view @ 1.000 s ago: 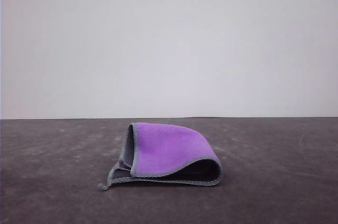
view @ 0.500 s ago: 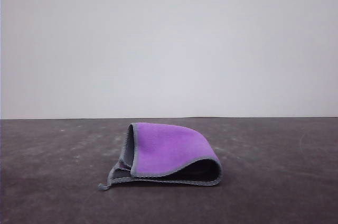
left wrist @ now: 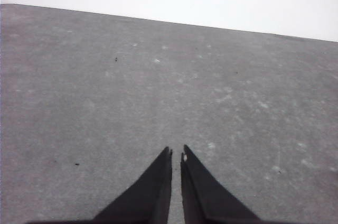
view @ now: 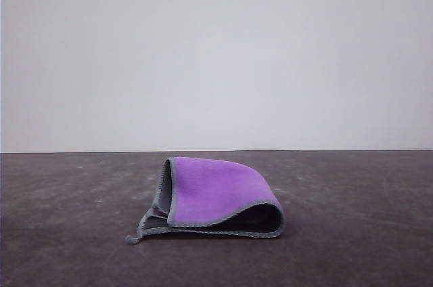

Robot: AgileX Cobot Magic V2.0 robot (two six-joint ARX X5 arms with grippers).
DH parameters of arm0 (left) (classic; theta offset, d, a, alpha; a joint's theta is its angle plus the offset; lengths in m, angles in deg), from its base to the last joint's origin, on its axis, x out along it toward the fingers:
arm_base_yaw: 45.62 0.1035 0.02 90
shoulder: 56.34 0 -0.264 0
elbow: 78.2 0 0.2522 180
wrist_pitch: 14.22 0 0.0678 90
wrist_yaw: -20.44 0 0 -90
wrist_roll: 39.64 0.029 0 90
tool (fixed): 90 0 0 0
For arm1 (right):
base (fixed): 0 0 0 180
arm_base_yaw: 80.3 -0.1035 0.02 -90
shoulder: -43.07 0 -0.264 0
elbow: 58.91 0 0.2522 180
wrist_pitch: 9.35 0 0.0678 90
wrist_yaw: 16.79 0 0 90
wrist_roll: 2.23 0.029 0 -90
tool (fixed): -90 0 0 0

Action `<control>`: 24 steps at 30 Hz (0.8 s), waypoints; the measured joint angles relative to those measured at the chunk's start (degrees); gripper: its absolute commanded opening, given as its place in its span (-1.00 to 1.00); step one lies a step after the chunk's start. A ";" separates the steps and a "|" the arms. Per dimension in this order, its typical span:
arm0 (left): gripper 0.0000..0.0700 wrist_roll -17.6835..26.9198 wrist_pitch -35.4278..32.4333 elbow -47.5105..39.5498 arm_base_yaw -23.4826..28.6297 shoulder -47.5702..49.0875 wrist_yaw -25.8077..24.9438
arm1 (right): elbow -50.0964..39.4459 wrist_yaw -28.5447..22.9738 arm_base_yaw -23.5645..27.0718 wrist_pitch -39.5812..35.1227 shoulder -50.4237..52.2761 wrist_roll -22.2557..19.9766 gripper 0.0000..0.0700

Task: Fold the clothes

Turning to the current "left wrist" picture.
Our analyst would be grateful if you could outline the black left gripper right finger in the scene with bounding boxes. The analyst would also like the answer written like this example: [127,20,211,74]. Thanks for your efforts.
[180,144,262,224]

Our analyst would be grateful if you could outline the grey table cloth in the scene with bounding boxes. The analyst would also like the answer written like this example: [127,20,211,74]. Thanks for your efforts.
[0,3,338,224]

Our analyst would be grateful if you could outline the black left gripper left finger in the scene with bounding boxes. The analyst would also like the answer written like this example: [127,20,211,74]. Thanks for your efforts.
[91,146,173,224]

